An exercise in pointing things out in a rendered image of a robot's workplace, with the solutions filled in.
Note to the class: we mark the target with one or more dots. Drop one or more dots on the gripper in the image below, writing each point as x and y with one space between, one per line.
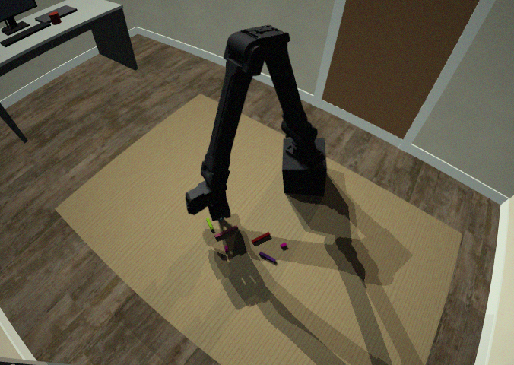
225 211

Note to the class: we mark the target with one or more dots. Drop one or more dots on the pink rod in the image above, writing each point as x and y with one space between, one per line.
226 231

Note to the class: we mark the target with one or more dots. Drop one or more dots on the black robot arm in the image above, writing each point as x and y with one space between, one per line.
253 46

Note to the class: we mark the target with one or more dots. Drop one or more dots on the red rod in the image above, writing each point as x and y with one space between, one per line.
260 237

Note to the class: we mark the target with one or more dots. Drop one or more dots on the purple rod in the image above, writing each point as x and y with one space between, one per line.
267 257

